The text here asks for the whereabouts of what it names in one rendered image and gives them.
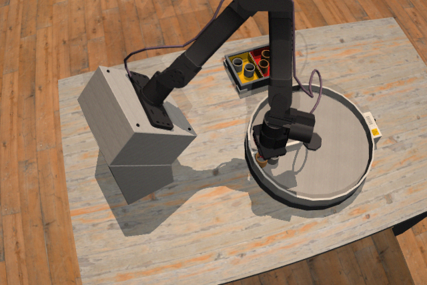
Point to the yellow bin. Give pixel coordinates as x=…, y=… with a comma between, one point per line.
x=246, y=58

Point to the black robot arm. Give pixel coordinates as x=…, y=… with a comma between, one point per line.
x=281, y=119

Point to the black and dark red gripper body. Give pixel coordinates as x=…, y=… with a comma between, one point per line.
x=265, y=145

